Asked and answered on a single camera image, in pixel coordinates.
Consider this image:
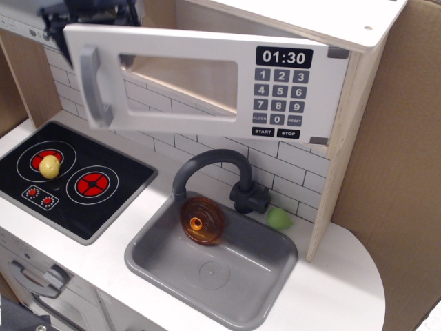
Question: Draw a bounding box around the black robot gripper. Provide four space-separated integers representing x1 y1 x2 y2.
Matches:
37 0 141 67

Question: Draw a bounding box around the grey microwave door handle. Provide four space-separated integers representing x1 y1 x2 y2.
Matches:
79 46 114 128

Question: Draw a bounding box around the white toy microwave door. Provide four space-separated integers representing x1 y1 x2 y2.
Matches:
64 24 349 145

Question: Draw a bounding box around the wooden microwave cabinet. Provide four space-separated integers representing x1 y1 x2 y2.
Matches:
140 1 408 262

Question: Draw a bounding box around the grey range hood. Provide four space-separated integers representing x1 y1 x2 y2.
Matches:
1 0 63 49

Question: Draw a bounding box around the yellow toy potato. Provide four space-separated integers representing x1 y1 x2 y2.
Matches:
39 155 61 179

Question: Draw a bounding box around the black toy stovetop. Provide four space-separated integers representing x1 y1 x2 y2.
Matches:
1 121 158 245

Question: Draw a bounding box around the dark grey toy faucet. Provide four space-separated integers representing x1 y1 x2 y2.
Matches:
171 148 271 214

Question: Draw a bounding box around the white toy oven front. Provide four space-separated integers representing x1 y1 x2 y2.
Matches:
1 229 156 330

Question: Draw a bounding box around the green toy pear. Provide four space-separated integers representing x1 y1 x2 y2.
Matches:
267 208 294 230

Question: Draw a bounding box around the grey toy sink basin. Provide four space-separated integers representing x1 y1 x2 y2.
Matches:
125 192 298 330

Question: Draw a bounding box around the brown cardboard panel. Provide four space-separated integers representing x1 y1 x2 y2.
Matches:
332 1 440 330

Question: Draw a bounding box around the grey oven door handle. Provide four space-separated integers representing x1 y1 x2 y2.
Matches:
8 260 70 299

